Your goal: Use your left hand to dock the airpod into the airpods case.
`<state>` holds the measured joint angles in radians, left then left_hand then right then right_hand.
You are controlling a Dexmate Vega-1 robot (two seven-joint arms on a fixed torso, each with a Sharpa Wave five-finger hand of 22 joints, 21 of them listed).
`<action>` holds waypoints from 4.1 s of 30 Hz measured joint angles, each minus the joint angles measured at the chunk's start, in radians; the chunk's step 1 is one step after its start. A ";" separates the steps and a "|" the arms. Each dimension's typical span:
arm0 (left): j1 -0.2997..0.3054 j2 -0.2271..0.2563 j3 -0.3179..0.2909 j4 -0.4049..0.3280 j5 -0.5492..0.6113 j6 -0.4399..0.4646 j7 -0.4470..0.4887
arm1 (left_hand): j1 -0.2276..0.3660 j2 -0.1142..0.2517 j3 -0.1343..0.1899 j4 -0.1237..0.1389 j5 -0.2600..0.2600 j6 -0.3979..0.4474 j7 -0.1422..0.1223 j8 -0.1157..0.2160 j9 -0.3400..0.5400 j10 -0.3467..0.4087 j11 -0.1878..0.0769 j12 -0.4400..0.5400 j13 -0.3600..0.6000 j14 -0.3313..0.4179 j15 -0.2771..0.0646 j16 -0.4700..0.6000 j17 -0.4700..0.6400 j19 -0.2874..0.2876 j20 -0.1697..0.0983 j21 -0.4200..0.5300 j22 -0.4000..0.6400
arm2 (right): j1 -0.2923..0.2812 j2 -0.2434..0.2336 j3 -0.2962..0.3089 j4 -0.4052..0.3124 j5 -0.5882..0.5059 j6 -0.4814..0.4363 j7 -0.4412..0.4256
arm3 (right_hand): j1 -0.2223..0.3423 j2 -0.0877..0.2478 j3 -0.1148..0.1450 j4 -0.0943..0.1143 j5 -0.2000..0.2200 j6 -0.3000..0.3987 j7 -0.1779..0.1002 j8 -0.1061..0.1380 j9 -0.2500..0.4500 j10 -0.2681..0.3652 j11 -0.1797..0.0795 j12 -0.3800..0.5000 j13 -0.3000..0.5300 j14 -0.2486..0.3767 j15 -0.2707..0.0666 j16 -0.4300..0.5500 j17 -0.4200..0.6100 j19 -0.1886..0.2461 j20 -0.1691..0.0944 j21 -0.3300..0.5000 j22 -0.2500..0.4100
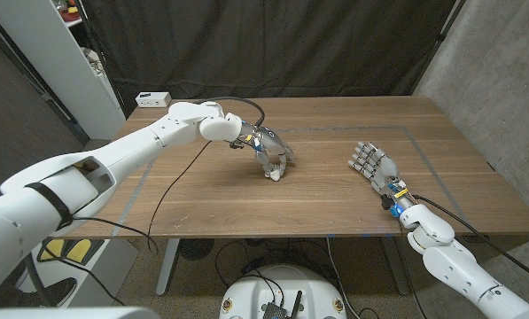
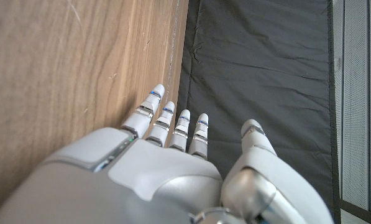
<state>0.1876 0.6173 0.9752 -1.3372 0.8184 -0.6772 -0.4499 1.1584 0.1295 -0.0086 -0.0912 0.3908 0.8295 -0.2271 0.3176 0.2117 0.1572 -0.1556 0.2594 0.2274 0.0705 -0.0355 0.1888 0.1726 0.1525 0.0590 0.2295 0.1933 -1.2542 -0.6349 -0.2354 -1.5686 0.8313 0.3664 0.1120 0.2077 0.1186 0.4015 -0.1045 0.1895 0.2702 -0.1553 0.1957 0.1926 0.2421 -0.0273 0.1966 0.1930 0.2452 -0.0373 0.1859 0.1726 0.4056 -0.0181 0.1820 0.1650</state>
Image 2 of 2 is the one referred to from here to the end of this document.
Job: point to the black fabric curtain backdrop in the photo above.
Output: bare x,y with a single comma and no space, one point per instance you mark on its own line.
250,62

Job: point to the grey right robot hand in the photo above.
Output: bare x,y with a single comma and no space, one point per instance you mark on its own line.
148,183

